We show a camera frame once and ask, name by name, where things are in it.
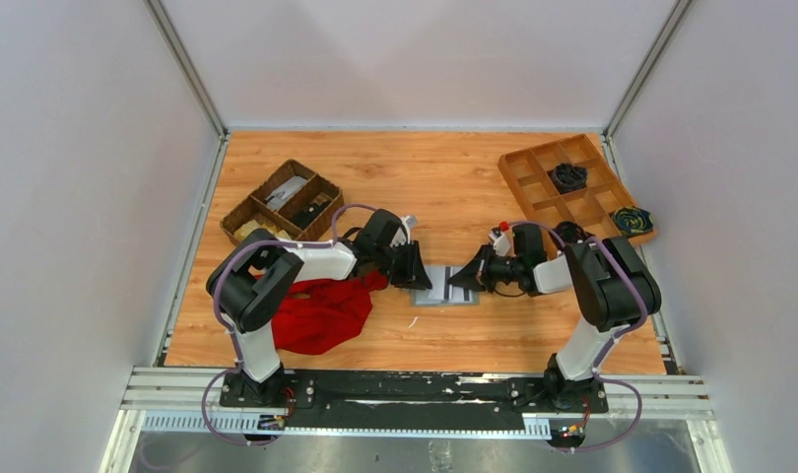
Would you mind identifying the grey card holder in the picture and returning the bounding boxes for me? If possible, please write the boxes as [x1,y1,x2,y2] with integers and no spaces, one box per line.
[410,265,480,307]

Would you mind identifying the grey card in basket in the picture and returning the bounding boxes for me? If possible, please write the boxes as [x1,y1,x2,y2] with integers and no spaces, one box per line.
[265,175,308,211]

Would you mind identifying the black item in basket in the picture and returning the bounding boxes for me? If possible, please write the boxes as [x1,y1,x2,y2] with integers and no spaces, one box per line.
[292,193,332,230]

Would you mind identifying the yellow cards in basket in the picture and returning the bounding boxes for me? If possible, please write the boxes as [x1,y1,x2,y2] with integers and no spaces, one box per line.
[234,220,291,242]

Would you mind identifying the black rolled belt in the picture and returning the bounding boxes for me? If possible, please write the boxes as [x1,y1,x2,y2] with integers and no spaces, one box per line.
[548,163,588,194]

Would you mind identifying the white striped card in holder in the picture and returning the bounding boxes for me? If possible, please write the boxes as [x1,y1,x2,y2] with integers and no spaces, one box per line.
[442,266,475,304]

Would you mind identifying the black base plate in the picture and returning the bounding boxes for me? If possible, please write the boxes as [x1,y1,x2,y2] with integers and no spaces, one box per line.
[217,370,608,432]

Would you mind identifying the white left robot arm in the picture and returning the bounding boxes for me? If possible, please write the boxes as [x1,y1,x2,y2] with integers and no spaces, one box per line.
[206,208,432,386]

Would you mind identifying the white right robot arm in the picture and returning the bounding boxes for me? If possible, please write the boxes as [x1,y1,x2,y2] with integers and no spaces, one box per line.
[447,221,662,391]

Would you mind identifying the dark rolled belt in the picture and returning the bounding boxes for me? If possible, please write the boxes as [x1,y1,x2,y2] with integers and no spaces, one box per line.
[554,221,593,243]

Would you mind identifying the wooden compartment tray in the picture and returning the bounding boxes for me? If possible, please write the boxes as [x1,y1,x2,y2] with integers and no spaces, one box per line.
[498,134,657,246]

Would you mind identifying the brown woven basket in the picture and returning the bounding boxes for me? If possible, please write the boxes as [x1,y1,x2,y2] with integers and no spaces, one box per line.
[220,159,345,245]

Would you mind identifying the blue yellow rolled tie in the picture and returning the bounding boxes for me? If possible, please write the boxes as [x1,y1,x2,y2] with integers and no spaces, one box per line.
[610,206,654,237]

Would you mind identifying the red cloth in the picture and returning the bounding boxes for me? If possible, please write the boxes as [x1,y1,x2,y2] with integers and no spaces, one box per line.
[271,271,388,356]

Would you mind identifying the aluminium frame rail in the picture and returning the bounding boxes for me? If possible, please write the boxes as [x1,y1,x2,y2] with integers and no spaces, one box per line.
[121,368,714,439]

